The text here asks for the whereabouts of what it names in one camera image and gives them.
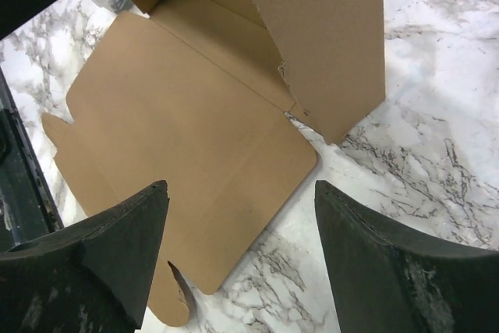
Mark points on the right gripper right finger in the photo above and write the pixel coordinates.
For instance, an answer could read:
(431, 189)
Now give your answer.
(388, 277)

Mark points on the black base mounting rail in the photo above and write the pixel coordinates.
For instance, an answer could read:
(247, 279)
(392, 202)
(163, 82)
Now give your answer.
(28, 210)

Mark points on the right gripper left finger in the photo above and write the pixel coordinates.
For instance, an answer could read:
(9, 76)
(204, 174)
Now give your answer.
(93, 276)

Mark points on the brown cardboard box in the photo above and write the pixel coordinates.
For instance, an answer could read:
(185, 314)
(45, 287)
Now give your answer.
(198, 93)

